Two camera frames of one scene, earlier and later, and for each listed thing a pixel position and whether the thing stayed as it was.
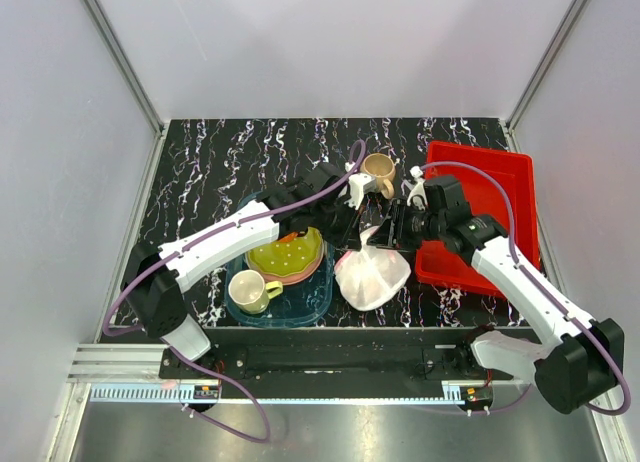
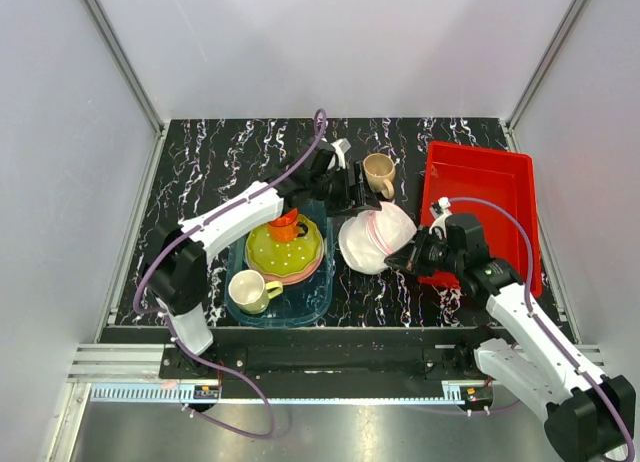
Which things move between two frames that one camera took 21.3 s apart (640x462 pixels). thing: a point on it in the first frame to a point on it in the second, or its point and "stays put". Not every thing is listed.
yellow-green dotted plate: x=289 y=256 stays put
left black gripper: x=350 y=237 to x=355 y=197
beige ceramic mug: x=382 y=167 stays put
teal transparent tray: x=299 y=305 stays put
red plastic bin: x=436 y=262 stays put
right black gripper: x=392 y=230 to x=410 y=257
